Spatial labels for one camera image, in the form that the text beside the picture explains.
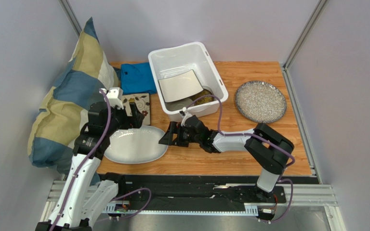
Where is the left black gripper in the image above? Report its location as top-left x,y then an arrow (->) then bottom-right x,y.
104,102 -> 144,136

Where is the large white oval plate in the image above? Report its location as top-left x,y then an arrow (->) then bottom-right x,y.
104,126 -> 168,165

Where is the grey speckled saucer plate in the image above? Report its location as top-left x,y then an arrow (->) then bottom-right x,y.
165,98 -> 193,112

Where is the white rectangular plate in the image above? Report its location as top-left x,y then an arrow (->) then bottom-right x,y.
158,70 -> 203,103

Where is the yellow patterned round plate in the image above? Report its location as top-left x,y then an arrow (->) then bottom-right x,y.
189,89 -> 213,105

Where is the white plastic bin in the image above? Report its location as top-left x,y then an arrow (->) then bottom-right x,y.
148,42 -> 229,122

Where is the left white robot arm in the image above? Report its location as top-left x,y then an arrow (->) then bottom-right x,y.
36,102 -> 145,231

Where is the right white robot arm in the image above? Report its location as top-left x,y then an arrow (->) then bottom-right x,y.
159,115 -> 294,193

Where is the floral square plate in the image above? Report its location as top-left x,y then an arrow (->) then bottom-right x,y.
121,93 -> 151,126

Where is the folded blue cloth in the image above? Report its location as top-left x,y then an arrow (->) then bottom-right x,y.
120,62 -> 157,95

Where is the blue and cream pillow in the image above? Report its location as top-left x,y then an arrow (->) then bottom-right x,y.
27,18 -> 120,176

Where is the speckled round ceramic plate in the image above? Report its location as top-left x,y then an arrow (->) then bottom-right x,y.
235,80 -> 288,124

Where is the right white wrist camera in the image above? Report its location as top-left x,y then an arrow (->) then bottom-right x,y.
180,107 -> 193,127

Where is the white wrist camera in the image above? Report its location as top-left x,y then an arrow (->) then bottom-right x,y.
99,87 -> 124,109
180,107 -> 193,127

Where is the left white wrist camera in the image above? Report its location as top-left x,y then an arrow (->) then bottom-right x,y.
99,87 -> 124,109

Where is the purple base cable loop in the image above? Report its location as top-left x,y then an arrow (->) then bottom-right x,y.
108,187 -> 152,220

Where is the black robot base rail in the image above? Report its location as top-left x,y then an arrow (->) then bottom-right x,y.
99,172 -> 288,213

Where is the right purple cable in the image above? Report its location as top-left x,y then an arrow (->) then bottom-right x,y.
186,94 -> 296,224

